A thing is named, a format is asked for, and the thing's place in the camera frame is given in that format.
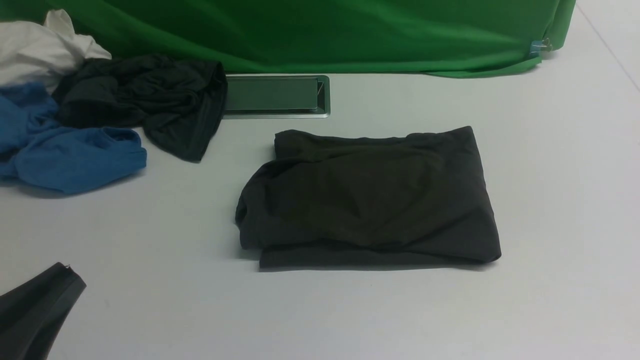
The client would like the green backdrop cloth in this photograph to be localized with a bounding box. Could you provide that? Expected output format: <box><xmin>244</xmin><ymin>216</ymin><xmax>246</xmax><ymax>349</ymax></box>
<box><xmin>1</xmin><ymin>0</ymin><xmax>576</xmax><ymax>79</ymax></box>

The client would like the white crumpled cloth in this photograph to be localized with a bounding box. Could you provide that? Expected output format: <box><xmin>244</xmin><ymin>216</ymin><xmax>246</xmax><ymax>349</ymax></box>
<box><xmin>0</xmin><ymin>9</ymin><xmax>112</xmax><ymax>93</ymax></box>

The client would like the dark teal crumpled shirt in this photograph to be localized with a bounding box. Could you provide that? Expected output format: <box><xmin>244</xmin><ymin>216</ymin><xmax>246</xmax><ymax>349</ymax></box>
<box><xmin>52</xmin><ymin>54</ymin><xmax>229</xmax><ymax>163</ymax></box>

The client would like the blue binder clip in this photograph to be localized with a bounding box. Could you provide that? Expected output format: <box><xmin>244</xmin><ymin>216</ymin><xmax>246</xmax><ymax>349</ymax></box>
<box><xmin>528</xmin><ymin>38</ymin><xmax>554</xmax><ymax>58</ymax></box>

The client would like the gray long-sleeved shirt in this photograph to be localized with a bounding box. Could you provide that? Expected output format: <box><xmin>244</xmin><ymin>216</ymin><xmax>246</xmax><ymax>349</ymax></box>
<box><xmin>234</xmin><ymin>126</ymin><xmax>502</xmax><ymax>270</ymax></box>

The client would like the blue crumpled shirt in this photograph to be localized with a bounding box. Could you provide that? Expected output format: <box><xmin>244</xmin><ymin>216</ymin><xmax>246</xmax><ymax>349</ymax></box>
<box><xmin>0</xmin><ymin>82</ymin><xmax>147</xmax><ymax>195</ymax></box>

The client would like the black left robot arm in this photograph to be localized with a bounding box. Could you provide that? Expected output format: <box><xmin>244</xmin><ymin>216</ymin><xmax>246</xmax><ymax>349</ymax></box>
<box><xmin>0</xmin><ymin>262</ymin><xmax>87</xmax><ymax>360</ymax></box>

